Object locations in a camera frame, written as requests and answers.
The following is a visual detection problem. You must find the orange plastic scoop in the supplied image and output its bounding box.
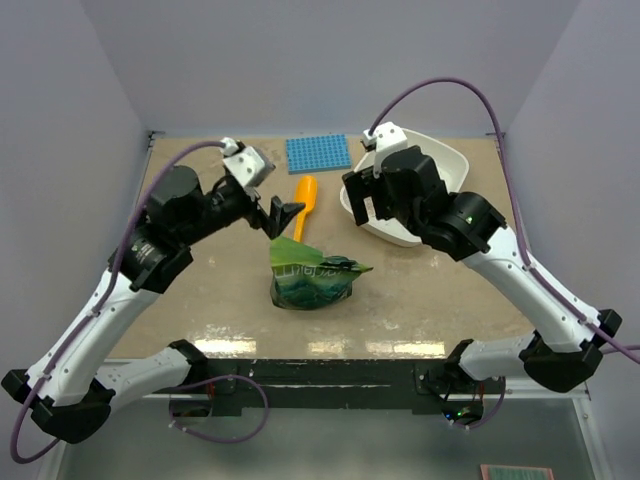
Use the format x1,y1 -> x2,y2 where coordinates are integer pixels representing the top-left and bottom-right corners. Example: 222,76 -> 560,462
293,175 -> 318,242

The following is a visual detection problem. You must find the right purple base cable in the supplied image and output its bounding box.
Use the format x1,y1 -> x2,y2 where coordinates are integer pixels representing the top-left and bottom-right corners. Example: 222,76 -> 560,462
449,377 -> 507,431

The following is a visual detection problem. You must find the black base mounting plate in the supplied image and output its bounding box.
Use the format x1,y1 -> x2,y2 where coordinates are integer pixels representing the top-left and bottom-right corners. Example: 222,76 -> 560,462
163,358 -> 505,416

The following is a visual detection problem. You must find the green litter bag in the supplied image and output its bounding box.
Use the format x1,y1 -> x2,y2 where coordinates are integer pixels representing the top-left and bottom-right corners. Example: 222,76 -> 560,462
269,236 -> 373,311

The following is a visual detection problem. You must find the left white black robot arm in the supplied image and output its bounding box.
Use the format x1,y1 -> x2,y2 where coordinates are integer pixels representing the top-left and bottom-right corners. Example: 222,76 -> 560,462
1,165 -> 304,444

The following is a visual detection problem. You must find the blue studded plate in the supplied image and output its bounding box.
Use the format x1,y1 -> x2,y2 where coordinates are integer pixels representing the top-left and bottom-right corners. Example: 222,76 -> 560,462
285,135 -> 352,174

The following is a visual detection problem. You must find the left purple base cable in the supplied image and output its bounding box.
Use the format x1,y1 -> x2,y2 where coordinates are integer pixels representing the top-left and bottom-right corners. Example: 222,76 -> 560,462
168,372 -> 271,443

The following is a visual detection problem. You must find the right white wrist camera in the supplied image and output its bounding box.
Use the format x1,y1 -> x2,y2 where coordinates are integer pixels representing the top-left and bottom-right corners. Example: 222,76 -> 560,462
356,122 -> 408,175

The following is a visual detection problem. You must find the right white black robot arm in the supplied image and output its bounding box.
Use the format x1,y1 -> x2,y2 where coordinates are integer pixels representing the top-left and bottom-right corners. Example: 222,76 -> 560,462
342,146 -> 622,393

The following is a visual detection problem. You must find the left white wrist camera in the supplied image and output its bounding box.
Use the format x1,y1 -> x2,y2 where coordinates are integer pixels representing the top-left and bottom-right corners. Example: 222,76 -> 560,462
221,137 -> 275,189

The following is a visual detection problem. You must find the black bag clip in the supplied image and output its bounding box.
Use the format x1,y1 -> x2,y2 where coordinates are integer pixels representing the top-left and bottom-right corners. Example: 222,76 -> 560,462
320,256 -> 370,273

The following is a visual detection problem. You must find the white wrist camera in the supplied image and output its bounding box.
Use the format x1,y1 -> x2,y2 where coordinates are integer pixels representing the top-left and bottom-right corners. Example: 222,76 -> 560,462
356,122 -> 408,175
221,137 -> 275,189

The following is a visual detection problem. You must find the pink green board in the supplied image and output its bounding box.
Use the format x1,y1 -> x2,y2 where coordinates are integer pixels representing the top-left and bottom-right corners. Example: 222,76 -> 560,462
480,464 -> 554,480

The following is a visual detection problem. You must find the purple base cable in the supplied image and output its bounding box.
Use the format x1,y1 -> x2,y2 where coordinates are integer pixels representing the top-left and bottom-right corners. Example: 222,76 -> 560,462
449,377 -> 507,431
168,372 -> 271,443

